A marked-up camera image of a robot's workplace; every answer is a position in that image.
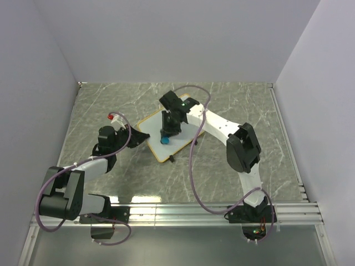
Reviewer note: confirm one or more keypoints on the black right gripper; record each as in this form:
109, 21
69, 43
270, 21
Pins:
166, 128

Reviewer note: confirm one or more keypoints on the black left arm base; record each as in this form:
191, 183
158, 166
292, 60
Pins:
117, 213

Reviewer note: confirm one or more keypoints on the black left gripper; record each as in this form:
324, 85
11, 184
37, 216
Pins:
136, 138

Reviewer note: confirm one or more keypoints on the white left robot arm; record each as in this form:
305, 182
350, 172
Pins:
62, 194

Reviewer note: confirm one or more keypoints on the aluminium right side rail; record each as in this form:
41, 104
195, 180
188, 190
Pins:
301, 187

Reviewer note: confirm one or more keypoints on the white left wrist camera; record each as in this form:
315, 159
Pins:
117, 121

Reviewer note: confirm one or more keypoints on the yellow framed whiteboard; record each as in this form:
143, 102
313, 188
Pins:
152, 124

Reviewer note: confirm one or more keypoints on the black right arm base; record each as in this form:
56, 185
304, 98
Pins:
241, 214

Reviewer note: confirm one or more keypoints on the blue whiteboard eraser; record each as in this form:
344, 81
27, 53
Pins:
164, 140

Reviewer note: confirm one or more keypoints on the aluminium front mounting rail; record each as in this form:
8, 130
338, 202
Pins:
184, 234

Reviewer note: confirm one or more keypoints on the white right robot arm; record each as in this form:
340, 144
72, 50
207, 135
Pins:
242, 150

